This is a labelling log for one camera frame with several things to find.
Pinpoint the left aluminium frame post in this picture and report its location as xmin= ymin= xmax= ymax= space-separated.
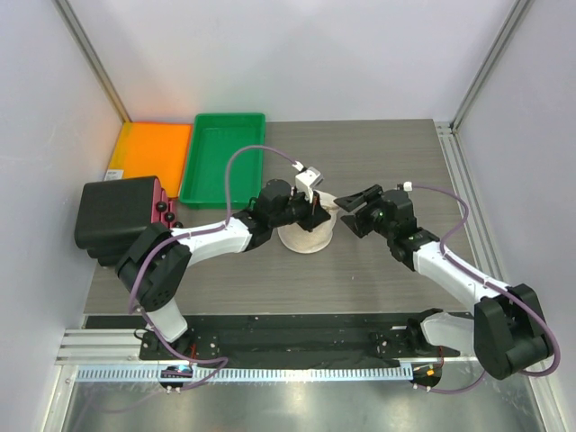
xmin=52 ymin=0 xmax=131 ymax=122

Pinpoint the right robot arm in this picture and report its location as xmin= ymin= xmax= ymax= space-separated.
xmin=334 ymin=182 xmax=561 ymax=380

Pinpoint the front aluminium rail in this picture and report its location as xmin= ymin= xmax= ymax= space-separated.
xmin=54 ymin=322 xmax=549 ymax=366

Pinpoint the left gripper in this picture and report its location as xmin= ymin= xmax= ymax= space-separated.
xmin=270 ymin=186 xmax=331 ymax=233

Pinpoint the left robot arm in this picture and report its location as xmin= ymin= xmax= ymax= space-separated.
xmin=115 ymin=179 xmax=338 ymax=359

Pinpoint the orange clip file folder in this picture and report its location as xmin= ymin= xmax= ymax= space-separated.
xmin=104 ymin=122 xmax=193 ymax=198

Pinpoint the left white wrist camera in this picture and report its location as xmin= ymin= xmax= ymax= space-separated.
xmin=292 ymin=161 xmax=324 ymax=203

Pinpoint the white slotted cable duct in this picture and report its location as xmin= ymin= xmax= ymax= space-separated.
xmin=76 ymin=364 xmax=413 ymax=383

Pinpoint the aluminium frame post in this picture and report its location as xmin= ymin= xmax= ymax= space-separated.
xmin=450 ymin=0 xmax=535 ymax=133
xmin=52 ymin=0 xmax=131 ymax=122

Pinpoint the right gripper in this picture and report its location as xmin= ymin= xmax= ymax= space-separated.
xmin=334 ymin=184 xmax=395 ymax=239

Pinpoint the right aluminium frame post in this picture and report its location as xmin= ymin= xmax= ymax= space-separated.
xmin=450 ymin=0 xmax=535 ymax=133

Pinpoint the black pink drawer unit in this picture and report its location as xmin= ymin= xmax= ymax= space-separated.
xmin=74 ymin=176 xmax=183 ymax=267

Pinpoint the green plastic tray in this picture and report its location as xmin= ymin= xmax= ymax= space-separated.
xmin=179 ymin=112 xmax=266 ymax=210

